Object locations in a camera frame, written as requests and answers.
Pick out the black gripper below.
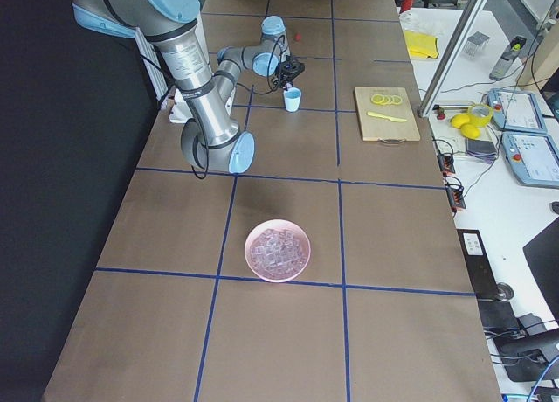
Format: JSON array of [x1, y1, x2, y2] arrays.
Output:
[[273, 56, 306, 91]]

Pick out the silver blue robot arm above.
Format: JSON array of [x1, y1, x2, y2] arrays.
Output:
[[72, 0, 305, 177]]

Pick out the light blue cup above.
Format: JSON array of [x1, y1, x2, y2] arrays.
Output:
[[283, 87, 302, 113]]

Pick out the clear ice cubes pile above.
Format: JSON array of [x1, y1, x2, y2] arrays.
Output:
[[249, 229, 307, 280]]

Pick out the yellow plastic knife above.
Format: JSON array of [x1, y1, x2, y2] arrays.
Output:
[[367, 111, 408, 123]]

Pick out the lemon slices row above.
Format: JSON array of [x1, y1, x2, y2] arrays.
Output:
[[370, 94, 403, 106]]

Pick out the wooden cutting board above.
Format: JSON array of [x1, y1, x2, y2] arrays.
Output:
[[354, 87, 421, 143]]

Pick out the yellow cloth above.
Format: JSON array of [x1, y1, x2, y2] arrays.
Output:
[[404, 31, 439, 59]]

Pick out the clear plastic bags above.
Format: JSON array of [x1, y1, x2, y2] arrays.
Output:
[[399, 10, 445, 37]]

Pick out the pink bowl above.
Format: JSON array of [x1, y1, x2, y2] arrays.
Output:
[[244, 219, 311, 283]]

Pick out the yellow lemon back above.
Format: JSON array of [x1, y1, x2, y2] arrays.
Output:
[[451, 114, 470, 128]]

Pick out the yellow lemon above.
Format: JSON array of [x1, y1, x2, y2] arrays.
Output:
[[451, 114, 470, 128], [459, 123, 480, 140]]

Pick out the yellow lemon front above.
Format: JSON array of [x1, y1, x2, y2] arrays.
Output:
[[459, 123, 480, 140]]

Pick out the yellow tape roll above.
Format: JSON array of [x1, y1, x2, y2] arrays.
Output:
[[467, 103, 493, 128]]

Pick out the black power strip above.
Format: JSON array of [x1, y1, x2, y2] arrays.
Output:
[[437, 153, 466, 216]]

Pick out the dark wallet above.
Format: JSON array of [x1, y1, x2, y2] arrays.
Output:
[[465, 138, 498, 163]]

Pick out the upper teach pendant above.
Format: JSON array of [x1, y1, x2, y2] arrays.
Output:
[[487, 88, 547, 134]]

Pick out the teach pendant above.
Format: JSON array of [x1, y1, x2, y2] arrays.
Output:
[[501, 131, 558, 189], [487, 88, 547, 134]]

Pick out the lower teach pendant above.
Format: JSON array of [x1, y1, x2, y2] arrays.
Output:
[[501, 131, 558, 189]]

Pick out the black monitor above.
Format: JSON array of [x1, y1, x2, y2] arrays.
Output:
[[523, 218, 559, 319]]

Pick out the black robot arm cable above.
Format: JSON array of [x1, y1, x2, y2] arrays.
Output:
[[190, 34, 289, 180]]

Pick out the white camera mast with base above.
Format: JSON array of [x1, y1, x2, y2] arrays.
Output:
[[168, 87, 192, 124]]

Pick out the aluminium frame post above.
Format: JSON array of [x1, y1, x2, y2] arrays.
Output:
[[418, 0, 487, 118]]

